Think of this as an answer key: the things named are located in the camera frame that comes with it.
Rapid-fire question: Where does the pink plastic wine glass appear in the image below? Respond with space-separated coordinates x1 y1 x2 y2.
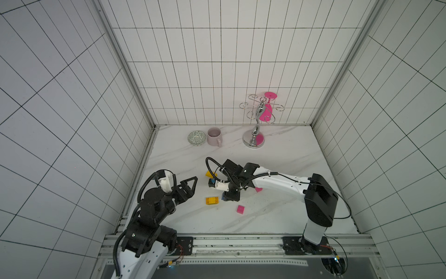
259 92 277 124

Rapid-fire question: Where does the black corrugated cable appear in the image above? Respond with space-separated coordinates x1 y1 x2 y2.
136 169 177 203
205 156 231 184

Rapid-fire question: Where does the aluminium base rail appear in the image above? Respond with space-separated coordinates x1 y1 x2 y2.
99 233 379 266

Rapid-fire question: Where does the black corrugated left cable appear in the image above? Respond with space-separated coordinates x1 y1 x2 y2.
136 169 177 203

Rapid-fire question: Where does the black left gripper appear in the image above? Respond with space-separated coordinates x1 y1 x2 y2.
155 177 198 223

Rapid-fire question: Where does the black corrugated right cable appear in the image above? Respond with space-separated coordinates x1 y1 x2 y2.
205 156 231 184

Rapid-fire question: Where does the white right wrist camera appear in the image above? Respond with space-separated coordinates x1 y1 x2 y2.
208 179 230 192

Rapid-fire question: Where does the chrome cup holder stand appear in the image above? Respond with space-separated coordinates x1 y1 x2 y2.
240 94 285 149

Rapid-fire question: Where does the yellow curved lego brick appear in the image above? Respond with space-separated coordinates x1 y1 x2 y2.
206 171 217 179

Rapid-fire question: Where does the patterned ceramic bowl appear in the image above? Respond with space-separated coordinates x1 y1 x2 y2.
187 130 207 146

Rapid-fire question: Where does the pink ribbed mug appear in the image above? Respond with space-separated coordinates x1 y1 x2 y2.
207 127 223 147

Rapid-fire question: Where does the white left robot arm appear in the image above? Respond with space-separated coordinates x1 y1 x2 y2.
112 170 198 279

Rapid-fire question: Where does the pink square lego brick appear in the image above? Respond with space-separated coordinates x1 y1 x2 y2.
236 205 245 215

